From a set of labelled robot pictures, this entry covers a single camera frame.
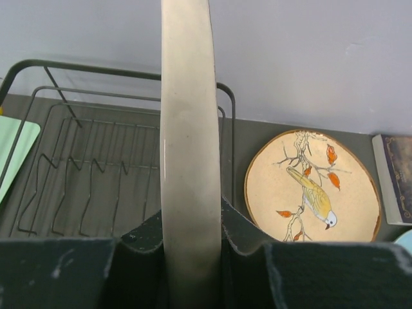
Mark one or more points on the green paper folder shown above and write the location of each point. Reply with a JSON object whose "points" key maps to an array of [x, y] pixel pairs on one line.
{"points": [[29, 133]]}

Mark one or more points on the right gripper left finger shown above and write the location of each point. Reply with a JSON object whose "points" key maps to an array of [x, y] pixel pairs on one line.
{"points": [[126, 272]]}

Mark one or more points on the far bird plate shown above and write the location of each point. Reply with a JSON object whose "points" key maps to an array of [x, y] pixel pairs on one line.
{"points": [[305, 186]]}

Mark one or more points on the cream plate with sprig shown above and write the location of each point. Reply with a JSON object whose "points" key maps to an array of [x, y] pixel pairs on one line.
{"points": [[190, 156]]}

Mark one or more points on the black wire dish rack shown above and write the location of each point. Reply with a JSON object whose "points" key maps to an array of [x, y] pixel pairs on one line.
{"points": [[94, 169]]}

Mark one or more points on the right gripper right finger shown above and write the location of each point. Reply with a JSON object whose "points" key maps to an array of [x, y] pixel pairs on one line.
{"points": [[258, 271]]}

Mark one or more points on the dark paperback book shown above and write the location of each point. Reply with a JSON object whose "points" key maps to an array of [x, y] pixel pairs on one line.
{"points": [[393, 161]]}

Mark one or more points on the blue and white plate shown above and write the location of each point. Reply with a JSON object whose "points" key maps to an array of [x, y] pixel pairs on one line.
{"points": [[405, 240]]}

